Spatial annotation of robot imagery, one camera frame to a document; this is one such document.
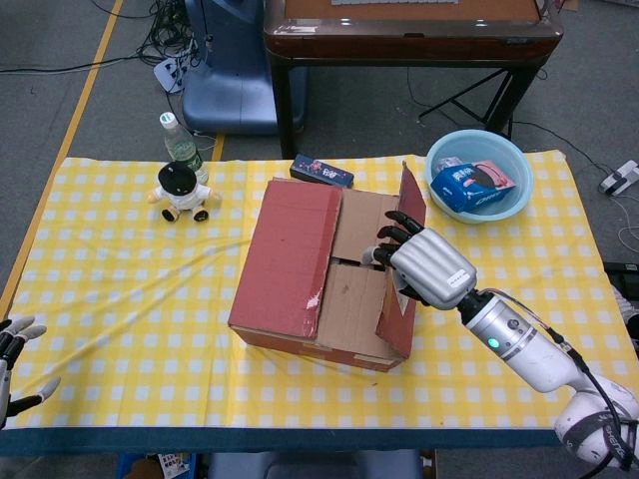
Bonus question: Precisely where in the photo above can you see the black headed plush doll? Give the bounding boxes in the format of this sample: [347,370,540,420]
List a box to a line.
[146,162,224,225]

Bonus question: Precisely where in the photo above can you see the pink snack package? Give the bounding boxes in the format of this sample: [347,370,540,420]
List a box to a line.
[471,159,518,192]

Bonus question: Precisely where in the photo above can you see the brown mahjong table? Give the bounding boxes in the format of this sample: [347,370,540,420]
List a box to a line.
[263,0,565,160]

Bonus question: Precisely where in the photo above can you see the black metal stand frame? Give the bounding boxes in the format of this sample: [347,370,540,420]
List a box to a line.
[417,67,515,139]

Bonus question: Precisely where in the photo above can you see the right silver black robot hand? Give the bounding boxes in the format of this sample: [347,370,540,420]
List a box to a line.
[361,209,479,311]

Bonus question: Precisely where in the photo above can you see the yellow white checkered tablecloth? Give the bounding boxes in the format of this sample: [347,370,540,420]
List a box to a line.
[0,149,625,431]

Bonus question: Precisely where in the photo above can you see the clear plastic water bottle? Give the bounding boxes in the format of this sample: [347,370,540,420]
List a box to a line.
[159,112,210,186]

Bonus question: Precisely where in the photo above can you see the black cable bundle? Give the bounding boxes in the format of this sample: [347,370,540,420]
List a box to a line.
[134,0,214,69]

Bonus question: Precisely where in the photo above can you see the blue machine base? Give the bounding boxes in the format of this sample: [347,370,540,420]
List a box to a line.
[182,0,309,136]

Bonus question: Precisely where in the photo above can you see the red cardboard box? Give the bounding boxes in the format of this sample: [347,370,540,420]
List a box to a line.
[228,162,427,374]

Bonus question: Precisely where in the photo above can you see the black equipment case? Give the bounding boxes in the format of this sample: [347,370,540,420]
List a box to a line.
[603,259,639,300]

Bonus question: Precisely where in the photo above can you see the white power strip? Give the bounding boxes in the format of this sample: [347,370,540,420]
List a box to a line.
[153,55,194,95]

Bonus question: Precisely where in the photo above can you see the light blue plastic basin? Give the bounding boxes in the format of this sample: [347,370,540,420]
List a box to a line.
[424,129,536,225]

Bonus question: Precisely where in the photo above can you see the blue Oreo package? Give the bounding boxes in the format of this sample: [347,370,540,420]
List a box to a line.
[429,162,505,214]

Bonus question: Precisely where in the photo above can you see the dark blue snack box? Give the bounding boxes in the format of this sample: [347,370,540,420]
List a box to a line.
[289,153,356,190]

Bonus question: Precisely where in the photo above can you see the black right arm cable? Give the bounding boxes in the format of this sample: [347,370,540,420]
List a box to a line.
[498,291,639,450]

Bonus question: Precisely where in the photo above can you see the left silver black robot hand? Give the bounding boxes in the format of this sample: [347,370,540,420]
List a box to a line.
[0,316,62,430]

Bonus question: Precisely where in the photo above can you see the white floor socket device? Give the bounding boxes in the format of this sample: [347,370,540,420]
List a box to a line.
[598,159,639,196]

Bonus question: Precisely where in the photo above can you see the printed booklet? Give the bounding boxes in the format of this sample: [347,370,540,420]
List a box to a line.
[157,452,194,479]

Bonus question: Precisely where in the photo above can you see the long black floor cable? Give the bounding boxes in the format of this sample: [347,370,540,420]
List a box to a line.
[0,53,157,76]

